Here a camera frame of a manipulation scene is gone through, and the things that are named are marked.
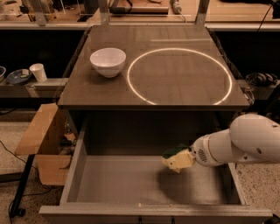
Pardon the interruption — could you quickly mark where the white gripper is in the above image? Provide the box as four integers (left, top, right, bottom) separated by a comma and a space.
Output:
166, 135, 218, 173

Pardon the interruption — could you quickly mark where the green and yellow sponge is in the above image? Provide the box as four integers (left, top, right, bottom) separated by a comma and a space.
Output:
162, 144, 187, 166

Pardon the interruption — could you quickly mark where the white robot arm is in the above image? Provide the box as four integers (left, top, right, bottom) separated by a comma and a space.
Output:
162, 114, 280, 172

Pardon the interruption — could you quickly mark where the grey open top drawer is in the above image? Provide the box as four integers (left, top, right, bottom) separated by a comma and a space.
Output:
39, 111, 272, 224

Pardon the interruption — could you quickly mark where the white ceramic bowl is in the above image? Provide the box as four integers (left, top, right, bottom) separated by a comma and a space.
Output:
90, 47, 126, 78

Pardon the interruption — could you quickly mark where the cardboard box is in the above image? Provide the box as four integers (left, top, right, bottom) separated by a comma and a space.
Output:
15, 103, 75, 186

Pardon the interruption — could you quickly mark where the white paper cup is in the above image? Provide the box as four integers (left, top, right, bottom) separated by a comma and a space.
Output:
29, 63, 47, 82

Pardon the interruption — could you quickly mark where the black table leg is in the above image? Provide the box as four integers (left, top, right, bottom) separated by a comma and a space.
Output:
9, 155, 35, 218

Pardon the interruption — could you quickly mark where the dark blue plate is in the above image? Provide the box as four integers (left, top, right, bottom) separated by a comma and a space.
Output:
6, 69, 32, 85

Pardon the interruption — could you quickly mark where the blue bowl at left edge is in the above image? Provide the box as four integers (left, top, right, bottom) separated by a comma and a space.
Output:
0, 66, 6, 82

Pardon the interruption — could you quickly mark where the coiled black cable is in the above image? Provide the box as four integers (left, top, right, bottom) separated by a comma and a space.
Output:
245, 71, 278, 88

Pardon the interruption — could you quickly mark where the black floor cable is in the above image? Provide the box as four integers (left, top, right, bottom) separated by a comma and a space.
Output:
0, 139, 54, 220

